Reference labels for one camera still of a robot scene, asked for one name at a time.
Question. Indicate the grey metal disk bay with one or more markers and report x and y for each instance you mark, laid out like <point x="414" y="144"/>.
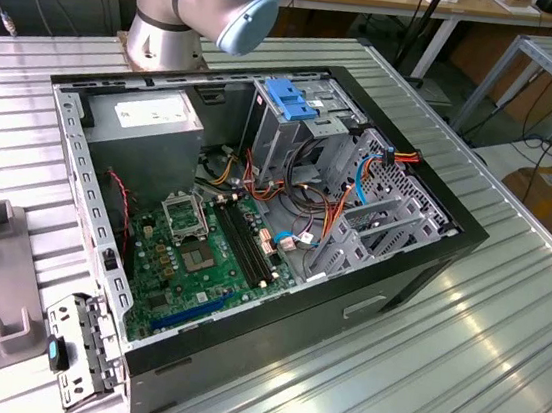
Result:
<point x="408" y="192"/>

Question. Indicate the pink board connector block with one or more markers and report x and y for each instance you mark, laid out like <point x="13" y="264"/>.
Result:
<point x="266" y="245"/>

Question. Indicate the black RAM slot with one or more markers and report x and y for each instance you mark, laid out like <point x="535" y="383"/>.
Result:
<point x="236" y="242"/>
<point x="249" y="238"/>

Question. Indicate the grey optical drive cage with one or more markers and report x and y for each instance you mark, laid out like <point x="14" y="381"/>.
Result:
<point x="269" y="140"/>

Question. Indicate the CPU socket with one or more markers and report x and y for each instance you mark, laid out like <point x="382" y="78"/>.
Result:
<point x="197" y="257"/>

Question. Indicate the green motherboard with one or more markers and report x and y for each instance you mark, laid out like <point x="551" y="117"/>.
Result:
<point x="216" y="285"/>

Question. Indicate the blue plastic drive latch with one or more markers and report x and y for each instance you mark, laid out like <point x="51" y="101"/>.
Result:
<point x="282" y="96"/>

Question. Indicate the black open PC case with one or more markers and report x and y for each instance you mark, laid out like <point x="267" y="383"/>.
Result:
<point x="290" y="339"/>

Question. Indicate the blue expansion slot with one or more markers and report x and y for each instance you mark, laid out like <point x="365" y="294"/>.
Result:
<point x="192" y="313"/>

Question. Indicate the grey power supply unit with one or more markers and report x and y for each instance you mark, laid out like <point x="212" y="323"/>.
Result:
<point x="140" y="159"/>

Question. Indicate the black case fan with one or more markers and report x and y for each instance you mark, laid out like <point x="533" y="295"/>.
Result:
<point x="114" y="227"/>

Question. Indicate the small black rim clip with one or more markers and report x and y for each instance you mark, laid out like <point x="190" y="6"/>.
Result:
<point x="109" y="260"/>

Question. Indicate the black latch with teal tab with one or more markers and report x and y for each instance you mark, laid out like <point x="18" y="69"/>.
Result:
<point x="54" y="351"/>

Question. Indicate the silver hinged slot bracket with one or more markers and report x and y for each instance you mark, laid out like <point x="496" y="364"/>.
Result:
<point x="88" y="339"/>

